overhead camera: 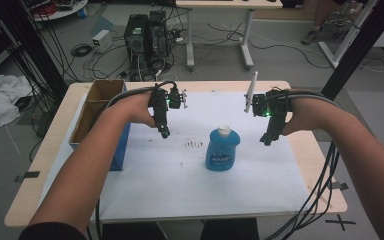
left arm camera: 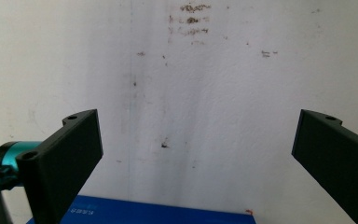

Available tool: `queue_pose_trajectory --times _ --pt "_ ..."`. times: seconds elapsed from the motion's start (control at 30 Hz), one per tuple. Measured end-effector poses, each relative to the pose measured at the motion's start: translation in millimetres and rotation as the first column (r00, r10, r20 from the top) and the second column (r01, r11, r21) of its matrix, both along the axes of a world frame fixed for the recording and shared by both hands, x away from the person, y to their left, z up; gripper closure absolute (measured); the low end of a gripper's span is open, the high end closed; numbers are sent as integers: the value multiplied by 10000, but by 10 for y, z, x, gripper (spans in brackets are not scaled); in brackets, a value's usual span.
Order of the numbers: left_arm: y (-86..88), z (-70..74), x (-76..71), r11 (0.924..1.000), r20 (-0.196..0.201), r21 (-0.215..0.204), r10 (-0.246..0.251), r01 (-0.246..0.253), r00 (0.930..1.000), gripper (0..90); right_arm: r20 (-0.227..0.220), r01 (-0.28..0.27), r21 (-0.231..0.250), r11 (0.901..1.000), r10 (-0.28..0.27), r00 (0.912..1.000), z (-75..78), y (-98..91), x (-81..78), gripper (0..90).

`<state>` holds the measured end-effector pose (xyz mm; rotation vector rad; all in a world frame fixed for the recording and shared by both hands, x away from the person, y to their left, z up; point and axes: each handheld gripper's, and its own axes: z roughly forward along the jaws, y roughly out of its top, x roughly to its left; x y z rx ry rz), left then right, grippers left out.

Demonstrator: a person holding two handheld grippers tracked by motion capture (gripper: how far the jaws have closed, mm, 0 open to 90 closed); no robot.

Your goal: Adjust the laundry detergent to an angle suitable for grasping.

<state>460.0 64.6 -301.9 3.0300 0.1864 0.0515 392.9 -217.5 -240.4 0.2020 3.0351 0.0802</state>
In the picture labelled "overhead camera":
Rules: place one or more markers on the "white table mat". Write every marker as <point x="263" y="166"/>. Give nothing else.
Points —
<point x="180" y="190"/>

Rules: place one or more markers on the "thin wooden stick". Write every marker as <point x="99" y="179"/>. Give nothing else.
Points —
<point x="313" y="194"/>

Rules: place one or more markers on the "white-legged wooden desk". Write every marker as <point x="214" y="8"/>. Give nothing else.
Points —
<point x="228" y="4"/>

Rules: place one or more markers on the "person's right leg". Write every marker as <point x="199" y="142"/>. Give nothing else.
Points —
<point x="230" y="230"/>

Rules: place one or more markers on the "blue cardboard box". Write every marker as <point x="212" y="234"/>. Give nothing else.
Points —
<point x="101" y="91"/>

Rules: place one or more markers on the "person's black sleeve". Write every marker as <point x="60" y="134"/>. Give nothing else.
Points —
<point x="51" y="232"/>

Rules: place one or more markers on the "person's left leg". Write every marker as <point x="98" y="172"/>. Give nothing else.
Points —
<point x="130" y="233"/>

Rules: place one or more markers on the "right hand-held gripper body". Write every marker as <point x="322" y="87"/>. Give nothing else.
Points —
<point x="275" y="105"/>

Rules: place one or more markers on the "black metal frame post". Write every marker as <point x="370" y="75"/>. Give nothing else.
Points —
<point x="363" y="43"/>
<point x="33" y="43"/>

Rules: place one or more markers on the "black tape cross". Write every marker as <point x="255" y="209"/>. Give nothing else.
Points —
<point x="340" y="222"/>

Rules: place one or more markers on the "person's leg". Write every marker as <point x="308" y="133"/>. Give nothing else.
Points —
<point x="130" y="233"/>
<point x="313" y="33"/>
<point x="230" y="230"/>

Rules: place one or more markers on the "black tape strip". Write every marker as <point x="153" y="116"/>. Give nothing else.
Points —
<point x="341" y="186"/>
<point x="28" y="175"/>

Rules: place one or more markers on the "small white device box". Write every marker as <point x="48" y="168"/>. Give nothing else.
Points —
<point x="101" y="40"/>

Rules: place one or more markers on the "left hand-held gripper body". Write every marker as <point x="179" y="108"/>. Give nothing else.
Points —
<point x="161" y="103"/>

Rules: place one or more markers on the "blue bottle with white cap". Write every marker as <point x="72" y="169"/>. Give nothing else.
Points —
<point x="221" y="151"/>

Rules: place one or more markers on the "person's left hand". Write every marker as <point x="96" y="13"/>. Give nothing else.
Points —
<point x="138" y="108"/>

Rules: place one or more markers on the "white metal stand leg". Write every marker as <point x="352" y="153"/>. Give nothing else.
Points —
<point x="346" y="40"/>

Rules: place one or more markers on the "black computer tower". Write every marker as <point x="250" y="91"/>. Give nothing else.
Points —
<point x="159" y="36"/>
<point x="136" y="40"/>

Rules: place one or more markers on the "round white table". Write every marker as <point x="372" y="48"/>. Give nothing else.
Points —
<point x="63" y="13"/>

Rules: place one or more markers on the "person's right hand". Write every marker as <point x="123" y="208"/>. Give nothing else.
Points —
<point x="301" y="115"/>

